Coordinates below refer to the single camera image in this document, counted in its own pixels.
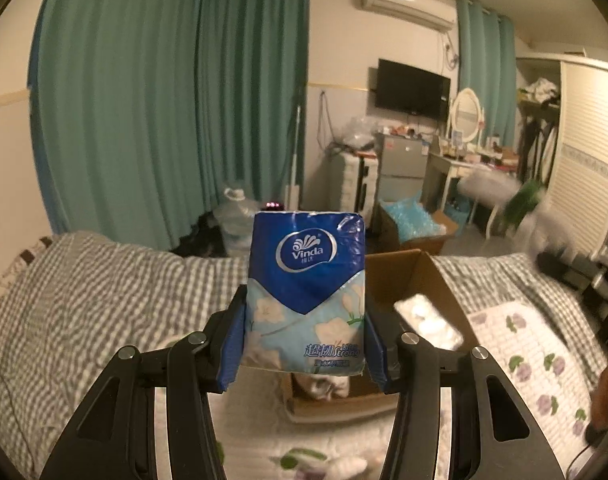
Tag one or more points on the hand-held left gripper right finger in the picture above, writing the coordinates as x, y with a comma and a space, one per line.
375, 355

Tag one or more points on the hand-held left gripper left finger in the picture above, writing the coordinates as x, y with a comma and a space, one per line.
232, 345

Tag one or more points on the white soft packet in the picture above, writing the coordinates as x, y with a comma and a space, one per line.
428, 322

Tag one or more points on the green soft packet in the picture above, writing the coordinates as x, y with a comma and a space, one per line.
521, 202

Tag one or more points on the blue tissue pack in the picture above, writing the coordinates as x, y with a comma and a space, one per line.
306, 280

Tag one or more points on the white cloth in box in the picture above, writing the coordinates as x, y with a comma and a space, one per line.
324, 385

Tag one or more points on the white floral quilt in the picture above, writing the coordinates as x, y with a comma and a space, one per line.
528, 355

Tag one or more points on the white wardrobe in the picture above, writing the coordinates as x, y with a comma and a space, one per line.
588, 160

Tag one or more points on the clear water jug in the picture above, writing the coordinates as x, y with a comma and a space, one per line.
236, 220

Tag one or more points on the white fluffy stool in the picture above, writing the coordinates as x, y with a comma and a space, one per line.
483, 182

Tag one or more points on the cardboard box of blue packets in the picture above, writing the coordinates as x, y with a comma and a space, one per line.
413, 225

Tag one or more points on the white vanity desk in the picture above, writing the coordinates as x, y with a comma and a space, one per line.
443, 170

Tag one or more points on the white mop stick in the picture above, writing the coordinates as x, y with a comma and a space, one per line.
295, 160

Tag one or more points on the oval white mirror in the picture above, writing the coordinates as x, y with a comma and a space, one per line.
466, 112

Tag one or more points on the grey mini fridge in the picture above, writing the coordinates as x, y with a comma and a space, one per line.
402, 160

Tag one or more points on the narrow green curtain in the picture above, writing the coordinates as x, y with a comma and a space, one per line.
486, 70

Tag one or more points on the clear plastic bag pile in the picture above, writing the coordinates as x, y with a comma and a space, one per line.
359, 132

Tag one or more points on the wide green curtain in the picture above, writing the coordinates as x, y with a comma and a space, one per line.
149, 110

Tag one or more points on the white air conditioner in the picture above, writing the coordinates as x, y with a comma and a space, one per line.
408, 5

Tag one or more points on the black wall television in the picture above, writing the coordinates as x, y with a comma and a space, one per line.
411, 90

